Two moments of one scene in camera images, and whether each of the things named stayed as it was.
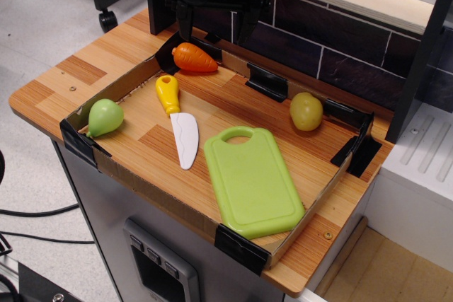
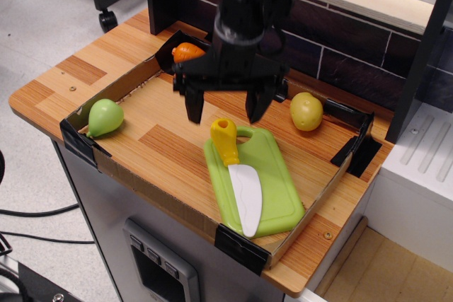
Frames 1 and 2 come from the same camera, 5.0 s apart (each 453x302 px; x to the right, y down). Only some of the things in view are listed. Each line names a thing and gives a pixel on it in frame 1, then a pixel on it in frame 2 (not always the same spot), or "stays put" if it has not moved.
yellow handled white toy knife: [185, 128] -> [245, 182]
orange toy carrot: [190, 56] stays put
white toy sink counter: [410, 199] stays put
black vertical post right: [414, 88] stays put
